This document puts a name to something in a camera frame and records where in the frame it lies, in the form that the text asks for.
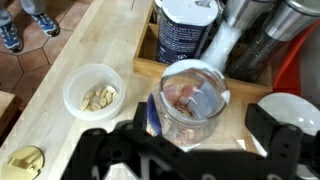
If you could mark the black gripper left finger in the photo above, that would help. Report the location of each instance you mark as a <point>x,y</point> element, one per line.
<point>129,143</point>

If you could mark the blue sneaker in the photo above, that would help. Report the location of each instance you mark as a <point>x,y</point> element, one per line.
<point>48,26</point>
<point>10,37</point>

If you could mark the steel pepper grinder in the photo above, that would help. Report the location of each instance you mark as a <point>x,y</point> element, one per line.
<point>287,19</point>

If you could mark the gold trivet piece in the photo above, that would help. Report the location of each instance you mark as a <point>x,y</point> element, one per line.
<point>23,164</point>

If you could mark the small white dish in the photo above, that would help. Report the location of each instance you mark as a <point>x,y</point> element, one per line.
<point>277,109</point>

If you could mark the red plastic object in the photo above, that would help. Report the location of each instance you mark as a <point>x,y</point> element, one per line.
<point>287,78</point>

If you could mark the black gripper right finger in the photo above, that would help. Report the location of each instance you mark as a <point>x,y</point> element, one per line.
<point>287,145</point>

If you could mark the glass peanut jar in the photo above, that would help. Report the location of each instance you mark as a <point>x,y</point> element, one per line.
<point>185,107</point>

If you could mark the steel salt grinder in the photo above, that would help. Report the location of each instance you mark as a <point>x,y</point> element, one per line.
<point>238,15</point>

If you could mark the dark blue salt canister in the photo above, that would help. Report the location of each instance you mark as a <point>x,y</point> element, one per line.
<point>183,28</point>

